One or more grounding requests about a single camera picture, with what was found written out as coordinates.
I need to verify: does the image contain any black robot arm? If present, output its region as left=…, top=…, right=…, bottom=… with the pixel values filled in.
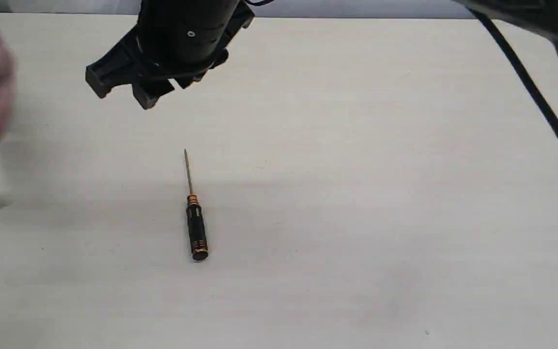
left=85, top=0, right=558, bottom=109

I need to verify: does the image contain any black and gold screwdriver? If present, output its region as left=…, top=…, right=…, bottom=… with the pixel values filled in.
left=184, top=149, right=209, bottom=262

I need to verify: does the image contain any black cable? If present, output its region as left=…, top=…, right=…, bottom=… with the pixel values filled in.
left=470, top=10, right=558, bottom=194

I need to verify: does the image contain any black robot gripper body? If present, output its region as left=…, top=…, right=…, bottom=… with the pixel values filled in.
left=130, top=0, right=255, bottom=90

